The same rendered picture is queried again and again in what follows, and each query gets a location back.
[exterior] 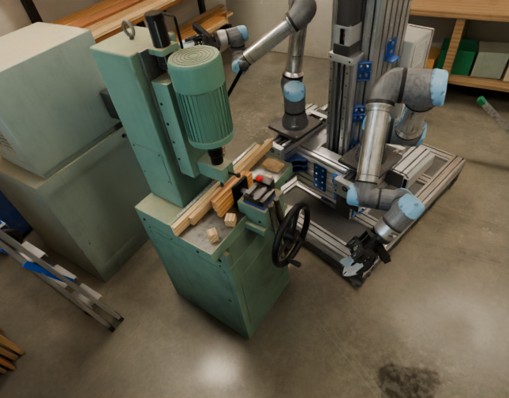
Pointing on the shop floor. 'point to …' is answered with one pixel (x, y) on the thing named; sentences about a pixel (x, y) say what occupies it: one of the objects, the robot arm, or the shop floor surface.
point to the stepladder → (21, 253)
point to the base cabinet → (225, 280)
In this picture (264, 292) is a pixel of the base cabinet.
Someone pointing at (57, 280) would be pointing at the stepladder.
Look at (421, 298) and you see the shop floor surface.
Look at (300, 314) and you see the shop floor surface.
